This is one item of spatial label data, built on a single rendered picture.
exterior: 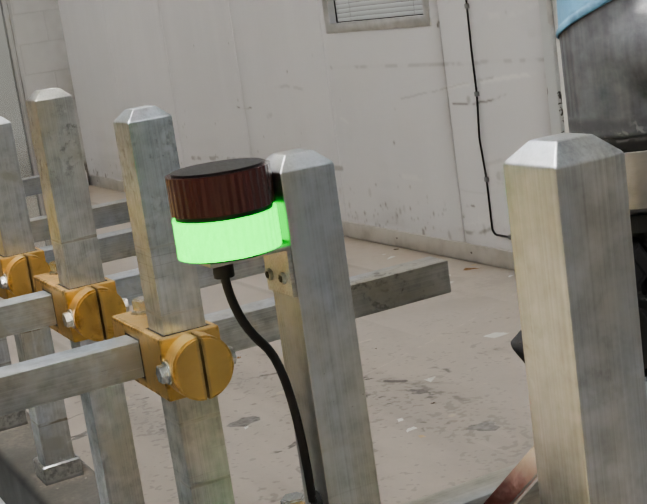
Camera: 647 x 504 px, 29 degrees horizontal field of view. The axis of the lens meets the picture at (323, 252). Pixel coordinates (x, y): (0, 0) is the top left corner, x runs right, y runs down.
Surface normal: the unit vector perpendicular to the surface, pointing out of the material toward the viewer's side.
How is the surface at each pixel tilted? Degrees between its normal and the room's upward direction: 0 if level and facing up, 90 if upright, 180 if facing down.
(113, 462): 90
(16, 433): 0
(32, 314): 90
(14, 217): 90
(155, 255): 90
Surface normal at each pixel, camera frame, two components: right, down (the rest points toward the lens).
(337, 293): 0.47, 0.11
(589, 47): -0.70, 0.25
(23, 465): -0.14, -0.97
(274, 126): -0.86, 0.21
